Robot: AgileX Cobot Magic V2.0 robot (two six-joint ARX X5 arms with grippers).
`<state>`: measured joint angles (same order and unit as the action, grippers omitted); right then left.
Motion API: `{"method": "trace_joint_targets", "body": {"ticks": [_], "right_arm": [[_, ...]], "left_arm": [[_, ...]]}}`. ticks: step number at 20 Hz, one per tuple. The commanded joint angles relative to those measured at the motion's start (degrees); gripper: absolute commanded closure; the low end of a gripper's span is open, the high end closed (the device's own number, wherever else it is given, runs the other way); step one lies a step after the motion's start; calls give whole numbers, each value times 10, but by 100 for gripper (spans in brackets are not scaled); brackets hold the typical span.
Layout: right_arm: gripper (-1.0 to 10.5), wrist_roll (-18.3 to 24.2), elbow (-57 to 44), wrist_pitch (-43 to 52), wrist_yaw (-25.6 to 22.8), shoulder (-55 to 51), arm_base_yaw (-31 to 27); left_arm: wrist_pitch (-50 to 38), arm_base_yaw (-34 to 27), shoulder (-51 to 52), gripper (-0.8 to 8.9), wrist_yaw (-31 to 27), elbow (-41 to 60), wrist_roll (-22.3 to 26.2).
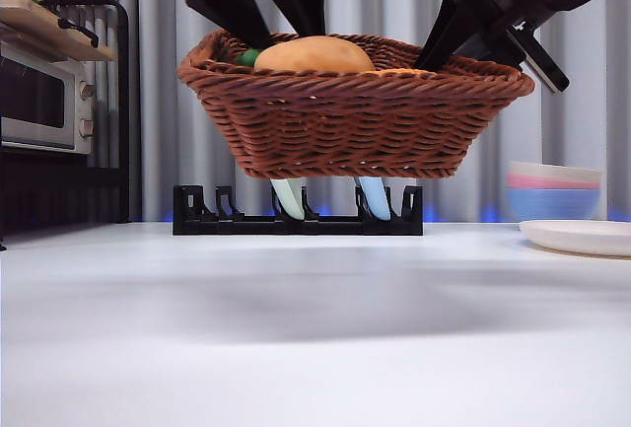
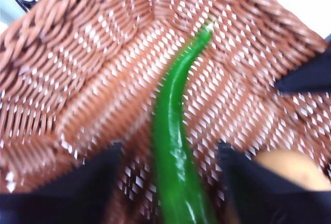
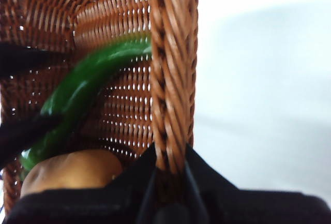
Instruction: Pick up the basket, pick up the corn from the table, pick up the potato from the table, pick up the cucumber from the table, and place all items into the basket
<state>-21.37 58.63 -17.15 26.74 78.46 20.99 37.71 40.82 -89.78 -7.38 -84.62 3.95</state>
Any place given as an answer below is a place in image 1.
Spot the brown potato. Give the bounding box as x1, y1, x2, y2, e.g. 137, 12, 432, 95
253, 35, 377, 73

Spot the green cucumber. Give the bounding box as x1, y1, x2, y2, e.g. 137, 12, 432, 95
235, 47, 262, 67

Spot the brown wicker basket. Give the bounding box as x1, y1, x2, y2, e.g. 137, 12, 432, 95
176, 28, 536, 180

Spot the grey curtain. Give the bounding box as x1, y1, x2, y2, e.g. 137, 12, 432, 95
0, 0, 631, 225

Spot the cream bowl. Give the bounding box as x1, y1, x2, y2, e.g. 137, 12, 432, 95
507, 160, 602, 184

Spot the pink bowl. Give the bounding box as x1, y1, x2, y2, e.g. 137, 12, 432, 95
507, 174, 602, 192

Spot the blue bowl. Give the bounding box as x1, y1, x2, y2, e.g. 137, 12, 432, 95
506, 187, 602, 224

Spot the pale blue plate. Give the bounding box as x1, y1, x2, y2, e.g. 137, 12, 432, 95
357, 176, 393, 221

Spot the pale green plate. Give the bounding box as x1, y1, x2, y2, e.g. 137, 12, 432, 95
270, 178, 305, 221

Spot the white plate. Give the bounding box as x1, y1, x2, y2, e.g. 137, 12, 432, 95
519, 219, 631, 258

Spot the silver toaster oven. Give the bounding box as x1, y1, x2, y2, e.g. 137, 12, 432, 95
0, 41, 96, 156

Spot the black dish rack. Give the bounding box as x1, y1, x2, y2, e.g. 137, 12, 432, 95
172, 183, 424, 237

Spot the black metal shelf frame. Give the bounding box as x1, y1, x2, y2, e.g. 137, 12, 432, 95
0, 0, 132, 250

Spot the wooden board with black handle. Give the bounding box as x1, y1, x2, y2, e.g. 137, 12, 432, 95
0, 0, 118, 62

